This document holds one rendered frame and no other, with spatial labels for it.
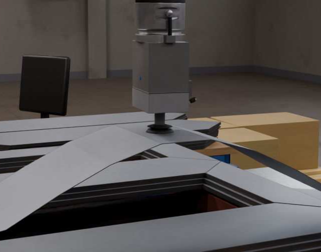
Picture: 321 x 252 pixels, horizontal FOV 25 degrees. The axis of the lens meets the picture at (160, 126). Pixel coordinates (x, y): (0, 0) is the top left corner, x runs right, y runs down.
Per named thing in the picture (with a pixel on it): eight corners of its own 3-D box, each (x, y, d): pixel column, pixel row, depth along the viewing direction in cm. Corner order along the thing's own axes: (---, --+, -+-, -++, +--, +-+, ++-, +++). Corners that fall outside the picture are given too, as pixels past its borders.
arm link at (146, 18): (175, 3, 113) (194, 3, 106) (175, 32, 114) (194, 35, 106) (129, 3, 111) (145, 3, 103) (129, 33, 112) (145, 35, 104)
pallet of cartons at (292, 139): (290, 176, 516) (292, 111, 508) (370, 208, 435) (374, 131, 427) (118, 194, 468) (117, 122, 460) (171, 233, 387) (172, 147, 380)
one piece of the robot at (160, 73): (209, 17, 106) (207, 127, 109) (187, 16, 115) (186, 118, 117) (146, 17, 103) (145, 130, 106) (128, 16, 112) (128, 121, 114)
